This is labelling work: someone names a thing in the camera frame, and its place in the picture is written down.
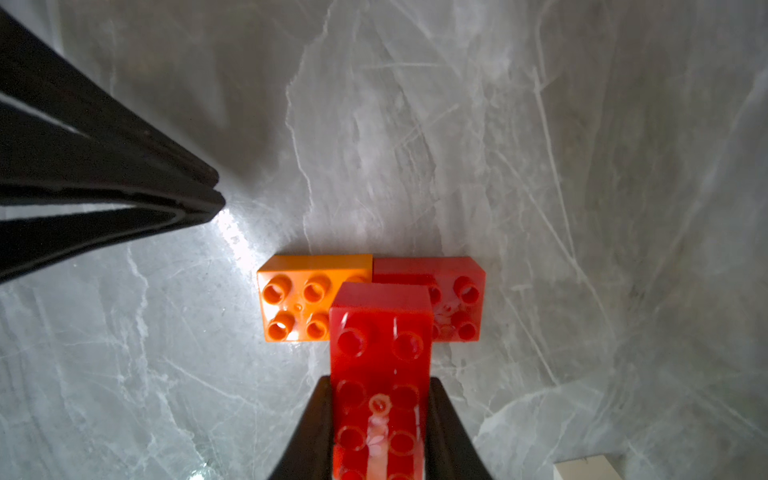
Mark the orange square lego brick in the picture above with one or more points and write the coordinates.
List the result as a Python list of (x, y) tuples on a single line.
[(296, 293)]

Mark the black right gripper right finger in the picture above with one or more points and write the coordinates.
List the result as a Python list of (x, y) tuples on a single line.
[(450, 454)]

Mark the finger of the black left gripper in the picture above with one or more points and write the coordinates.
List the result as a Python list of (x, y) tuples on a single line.
[(35, 75), (30, 244)]

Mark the white small block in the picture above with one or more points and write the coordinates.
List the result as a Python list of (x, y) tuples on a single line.
[(588, 468)]

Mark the red long lego brick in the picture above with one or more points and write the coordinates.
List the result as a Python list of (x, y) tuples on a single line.
[(380, 344)]

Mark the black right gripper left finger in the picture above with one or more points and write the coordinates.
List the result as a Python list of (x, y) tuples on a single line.
[(308, 454)]

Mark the red square lego brick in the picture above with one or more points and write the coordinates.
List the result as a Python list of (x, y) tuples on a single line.
[(456, 287)]

